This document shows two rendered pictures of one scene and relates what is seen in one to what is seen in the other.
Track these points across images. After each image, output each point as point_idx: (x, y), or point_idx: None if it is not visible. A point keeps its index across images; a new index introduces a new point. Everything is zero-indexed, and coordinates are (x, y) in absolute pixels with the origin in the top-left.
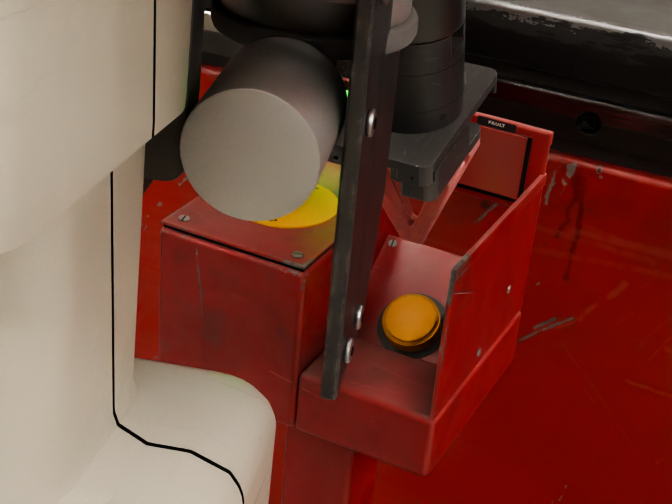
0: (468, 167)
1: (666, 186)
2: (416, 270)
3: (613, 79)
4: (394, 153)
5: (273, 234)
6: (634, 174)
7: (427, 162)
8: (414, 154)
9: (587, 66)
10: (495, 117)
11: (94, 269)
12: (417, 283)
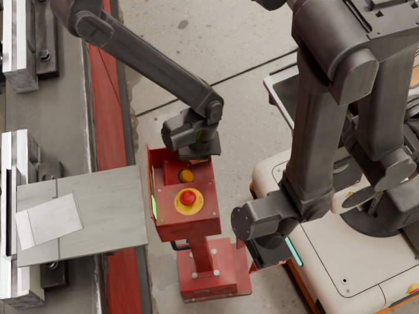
0: (151, 168)
1: (98, 146)
2: (173, 180)
3: (93, 150)
4: (217, 138)
5: (205, 193)
6: (98, 154)
7: (216, 131)
8: (215, 134)
9: (93, 156)
10: (146, 157)
11: None
12: (176, 179)
